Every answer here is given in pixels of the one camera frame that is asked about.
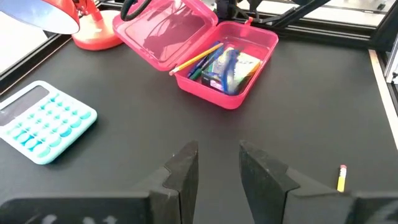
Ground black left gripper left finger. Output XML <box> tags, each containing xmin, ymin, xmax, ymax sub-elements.
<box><xmin>132</xmin><ymin>140</ymin><xmax>200</xmax><ymax>224</ymax></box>

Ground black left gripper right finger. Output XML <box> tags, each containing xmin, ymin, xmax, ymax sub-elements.
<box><xmin>239</xmin><ymin>140</ymin><xmax>352</xmax><ymax>224</ymax></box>

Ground orange pencil with pink eraser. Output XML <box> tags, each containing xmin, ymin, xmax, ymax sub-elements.
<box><xmin>336</xmin><ymin>164</ymin><xmax>348</xmax><ymax>193</ymax></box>

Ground green pen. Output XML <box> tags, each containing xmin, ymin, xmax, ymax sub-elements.
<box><xmin>189</xmin><ymin>52</ymin><xmax>218</xmax><ymax>81</ymax></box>

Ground blue scissors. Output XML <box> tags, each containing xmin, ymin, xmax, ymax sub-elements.
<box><xmin>214</xmin><ymin>46</ymin><xmax>242</xmax><ymax>94</ymax></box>

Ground yellow crayon box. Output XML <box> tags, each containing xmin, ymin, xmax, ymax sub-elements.
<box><xmin>201</xmin><ymin>47</ymin><xmax>262</xmax><ymax>96</ymax></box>

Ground long yellow pencil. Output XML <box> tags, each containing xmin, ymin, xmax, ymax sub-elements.
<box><xmin>169</xmin><ymin>42</ymin><xmax>224</xmax><ymax>77</ymax></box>

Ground pink plastic pencil box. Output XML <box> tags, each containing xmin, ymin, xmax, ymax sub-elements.
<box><xmin>112</xmin><ymin>0</ymin><xmax>279</xmax><ymax>110</ymax></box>

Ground teal calculator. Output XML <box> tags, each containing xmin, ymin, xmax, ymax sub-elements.
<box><xmin>0</xmin><ymin>80</ymin><xmax>98</xmax><ymax>166</ymax></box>

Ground red desk lamp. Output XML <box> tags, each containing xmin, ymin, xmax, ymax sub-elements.
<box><xmin>0</xmin><ymin>0</ymin><xmax>124</xmax><ymax>52</ymax></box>

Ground silver aluminium profile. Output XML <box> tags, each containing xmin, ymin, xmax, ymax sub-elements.
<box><xmin>384</xmin><ymin>34</ymin><xmax>398</xmax><ymax>85</ymax></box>

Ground black right camera cable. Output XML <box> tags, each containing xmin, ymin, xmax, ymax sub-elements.
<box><xmin>120</xmin><ymin>0</ymin><xmax>153</xmax><ymax>22</ymax></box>

